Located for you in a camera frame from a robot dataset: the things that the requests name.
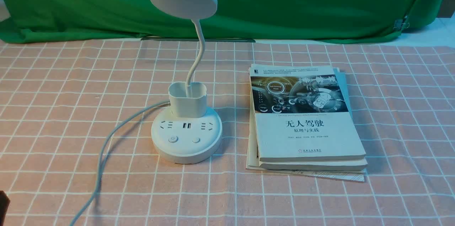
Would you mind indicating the metal binder clip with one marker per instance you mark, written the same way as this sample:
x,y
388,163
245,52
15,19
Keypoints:
x,y
401,24

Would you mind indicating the green backdrop cloth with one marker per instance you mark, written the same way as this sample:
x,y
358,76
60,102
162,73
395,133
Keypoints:
x,y
334,21

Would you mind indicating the white desk lamp with sockets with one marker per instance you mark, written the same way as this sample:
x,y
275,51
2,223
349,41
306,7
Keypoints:
x,y
188,131

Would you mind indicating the thin booklet at bottom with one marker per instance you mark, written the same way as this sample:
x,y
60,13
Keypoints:
x,y
330,175

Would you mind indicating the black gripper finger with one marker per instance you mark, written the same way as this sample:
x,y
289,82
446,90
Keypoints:
x,y
4,204

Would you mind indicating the pink checkered tablecloth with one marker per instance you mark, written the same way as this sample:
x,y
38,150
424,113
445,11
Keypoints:
x,y
60,100

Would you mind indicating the top white book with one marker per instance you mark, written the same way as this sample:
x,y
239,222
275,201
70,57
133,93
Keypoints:
x,y
305,137

